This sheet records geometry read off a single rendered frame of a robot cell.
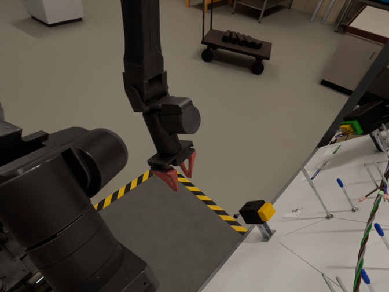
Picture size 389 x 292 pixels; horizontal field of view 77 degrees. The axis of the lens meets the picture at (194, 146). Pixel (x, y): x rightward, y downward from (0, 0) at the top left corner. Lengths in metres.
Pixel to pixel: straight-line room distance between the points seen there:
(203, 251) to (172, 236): 0.22
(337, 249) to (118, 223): 1.40
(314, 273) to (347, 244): 0.09
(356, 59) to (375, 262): 3.37
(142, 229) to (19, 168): 1.53
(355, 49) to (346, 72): 0.29
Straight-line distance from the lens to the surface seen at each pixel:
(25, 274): 1.44
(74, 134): 0.29
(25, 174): 0.20
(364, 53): 3.77
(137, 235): 1.70
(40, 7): 4.52
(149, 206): 1.80
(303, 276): 0.58
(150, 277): 0.21
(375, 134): 0.91
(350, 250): 0.59
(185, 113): 0.46
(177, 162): 0.55
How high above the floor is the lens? 1.54
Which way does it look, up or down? 44 degrees down
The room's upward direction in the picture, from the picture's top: 10 degrees clockwise
